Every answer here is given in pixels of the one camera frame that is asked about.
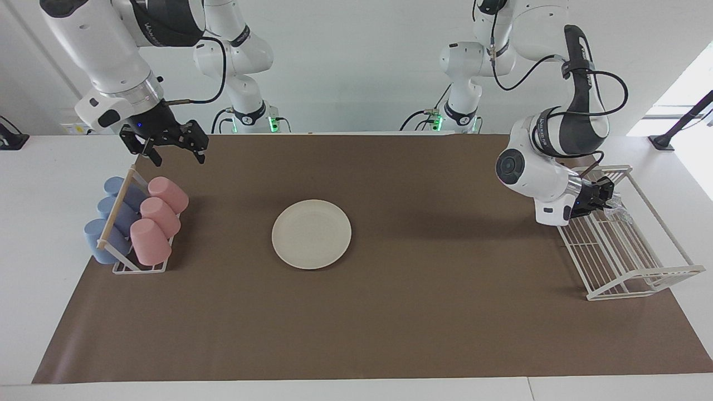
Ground small black table clamp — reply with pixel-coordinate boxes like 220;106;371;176
0;115;30;151

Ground black base cable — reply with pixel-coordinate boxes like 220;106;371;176
211;107;236;134
399;84;452;133

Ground blue plastic cup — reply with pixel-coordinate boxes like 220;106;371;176
104;177;148;209
97;196;141;234
84;218;132;265

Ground pink plastic cup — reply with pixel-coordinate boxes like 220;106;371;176
130;218;172;266
148;177;189;214
140;197;182;238

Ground silver mesh sponge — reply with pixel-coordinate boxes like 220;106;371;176
604;192;633;223

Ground white wall power outlet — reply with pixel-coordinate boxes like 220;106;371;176
58;107;115;135

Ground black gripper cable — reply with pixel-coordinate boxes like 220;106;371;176
490;0;629;179
166;36;228;106

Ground black right base cable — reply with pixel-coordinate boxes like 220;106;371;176
211;107;236;134

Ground cream round plate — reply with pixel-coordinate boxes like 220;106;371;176
271;199;352;271

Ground white cup rack wooden rod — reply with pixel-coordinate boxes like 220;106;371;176
96;165;174;275

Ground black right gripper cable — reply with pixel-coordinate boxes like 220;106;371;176
166;36;228;106

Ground white wire basket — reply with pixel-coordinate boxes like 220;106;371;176
557;165;706;301

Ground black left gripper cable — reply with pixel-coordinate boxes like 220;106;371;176
490;0;629;179

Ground black pole with clamp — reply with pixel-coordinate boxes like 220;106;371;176
649;89;713;151

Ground black left base cable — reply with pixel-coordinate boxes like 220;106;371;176
399;84;452;133

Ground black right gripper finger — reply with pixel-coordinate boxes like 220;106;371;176
127;142;163;168
178;120;209;164

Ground brown table mat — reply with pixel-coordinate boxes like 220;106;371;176
32;134;713;385

